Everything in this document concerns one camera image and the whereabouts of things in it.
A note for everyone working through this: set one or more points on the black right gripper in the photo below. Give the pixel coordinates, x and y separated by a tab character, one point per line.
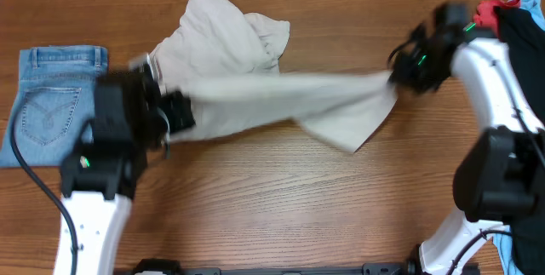
398	66

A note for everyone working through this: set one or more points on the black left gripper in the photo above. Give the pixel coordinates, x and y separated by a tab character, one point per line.
176	110

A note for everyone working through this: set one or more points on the beige cotton shorts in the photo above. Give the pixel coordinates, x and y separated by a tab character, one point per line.
227	63

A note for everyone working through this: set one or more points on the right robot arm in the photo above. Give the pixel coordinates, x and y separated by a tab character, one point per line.
500	181

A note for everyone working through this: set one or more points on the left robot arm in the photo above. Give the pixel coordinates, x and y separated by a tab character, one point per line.
99	178

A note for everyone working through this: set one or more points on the red t-shirt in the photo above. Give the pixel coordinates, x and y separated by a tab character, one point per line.
486	16

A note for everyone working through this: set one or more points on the black garment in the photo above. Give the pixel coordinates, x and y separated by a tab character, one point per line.
525	40

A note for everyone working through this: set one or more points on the folded blue denim jeans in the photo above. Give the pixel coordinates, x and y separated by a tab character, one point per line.
55	98

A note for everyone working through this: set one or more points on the light blue t-shirt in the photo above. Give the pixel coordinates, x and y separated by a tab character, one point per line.
504	244

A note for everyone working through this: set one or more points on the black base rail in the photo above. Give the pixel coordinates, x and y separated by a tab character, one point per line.
170	267

